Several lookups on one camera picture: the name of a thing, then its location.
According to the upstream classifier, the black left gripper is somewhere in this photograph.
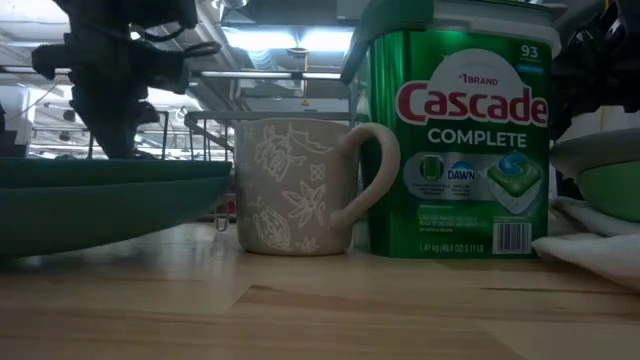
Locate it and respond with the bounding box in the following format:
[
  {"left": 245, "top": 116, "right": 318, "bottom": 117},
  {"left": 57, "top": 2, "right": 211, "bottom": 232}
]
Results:
[{"left": 30, "top": 27, "right": 221, "bottom": 160}]

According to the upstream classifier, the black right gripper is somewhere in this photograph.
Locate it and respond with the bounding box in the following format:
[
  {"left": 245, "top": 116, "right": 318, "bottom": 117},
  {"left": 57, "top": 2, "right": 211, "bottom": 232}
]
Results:
[{"left": 549, "top": 9, "right": 640, "bottom": 141}]

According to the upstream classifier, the dark green plate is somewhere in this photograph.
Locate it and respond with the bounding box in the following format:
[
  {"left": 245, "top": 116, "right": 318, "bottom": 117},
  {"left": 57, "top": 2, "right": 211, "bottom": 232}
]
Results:
[{"left": 0, "top": 158, "right": 234, "bottom": 190}]

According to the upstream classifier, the grey plate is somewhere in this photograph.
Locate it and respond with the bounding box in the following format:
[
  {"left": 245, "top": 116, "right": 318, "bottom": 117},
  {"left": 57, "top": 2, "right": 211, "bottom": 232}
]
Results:
[{"left": 549, "top": 128, "right": 640, "bottom": 179}]

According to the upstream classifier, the teal plate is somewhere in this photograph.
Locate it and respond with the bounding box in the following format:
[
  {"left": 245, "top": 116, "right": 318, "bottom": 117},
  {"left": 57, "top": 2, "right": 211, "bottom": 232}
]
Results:
[{"left": 0, "top": 174, "right": 234, "bottom": 259}]

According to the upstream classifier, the light green plate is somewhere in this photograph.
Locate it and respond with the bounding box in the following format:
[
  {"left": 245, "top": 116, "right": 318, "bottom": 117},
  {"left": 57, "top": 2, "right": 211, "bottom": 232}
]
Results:
[{"left": 577, "top": 162, "right": 640, "bottom": 224}]

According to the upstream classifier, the fluorescent ceiling light panel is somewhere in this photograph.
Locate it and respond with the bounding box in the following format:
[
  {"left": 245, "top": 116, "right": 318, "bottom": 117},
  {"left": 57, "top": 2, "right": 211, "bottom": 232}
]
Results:
[{"left": 222, "top": 27, "right": 355, "bottom": 54}]

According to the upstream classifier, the green Cascade detergent tub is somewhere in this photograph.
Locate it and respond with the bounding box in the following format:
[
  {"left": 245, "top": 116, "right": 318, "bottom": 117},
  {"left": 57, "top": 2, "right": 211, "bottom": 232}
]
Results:
[{"left": 341, "top": 0, "right": 562, "bottom": 260}]

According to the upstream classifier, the beige floral mug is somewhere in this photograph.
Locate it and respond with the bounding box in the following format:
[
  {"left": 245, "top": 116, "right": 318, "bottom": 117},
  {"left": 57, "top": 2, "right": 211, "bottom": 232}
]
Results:
[{"left": 233, "top": 118, "right": 401, "bottom": 257}]

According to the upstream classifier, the white striped dish towel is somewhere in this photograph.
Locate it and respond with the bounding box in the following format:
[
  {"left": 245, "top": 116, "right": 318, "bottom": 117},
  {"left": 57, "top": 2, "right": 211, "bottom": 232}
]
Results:
[{"left": 531, "top": 195, "right": 640, "bottom": 292}]

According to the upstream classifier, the metal wire dish rack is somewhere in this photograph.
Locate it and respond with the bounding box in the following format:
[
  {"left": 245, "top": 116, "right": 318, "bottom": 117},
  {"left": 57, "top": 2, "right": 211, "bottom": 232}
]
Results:
[{"left": 87, "top": 110, "right": 351, "bottom": 234}]

